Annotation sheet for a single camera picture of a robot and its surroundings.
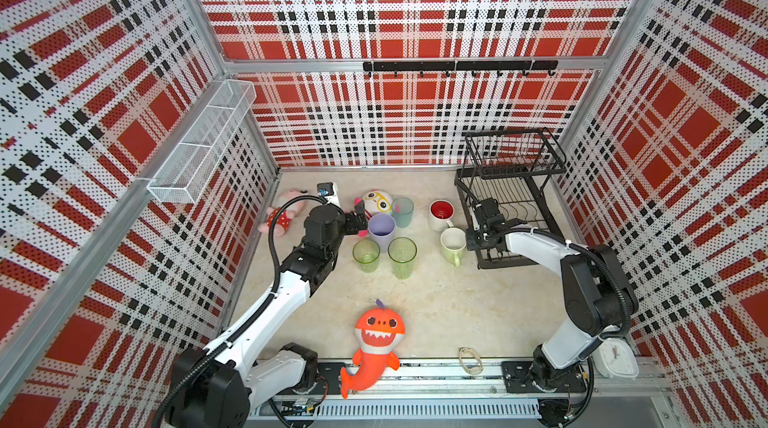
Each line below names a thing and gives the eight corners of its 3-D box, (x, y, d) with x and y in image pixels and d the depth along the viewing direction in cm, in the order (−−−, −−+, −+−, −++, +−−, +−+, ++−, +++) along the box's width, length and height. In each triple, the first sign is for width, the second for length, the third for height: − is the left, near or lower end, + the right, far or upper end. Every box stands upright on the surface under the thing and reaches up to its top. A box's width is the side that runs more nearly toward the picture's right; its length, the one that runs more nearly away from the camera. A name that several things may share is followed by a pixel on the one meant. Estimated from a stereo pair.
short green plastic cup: (355, 273, 94) (351, 260, 87) (357, 252, 99) (353, 239, 92) (379, 273, 94) (377, 260, 87) (380, 252, 98) (378, 239, 92)
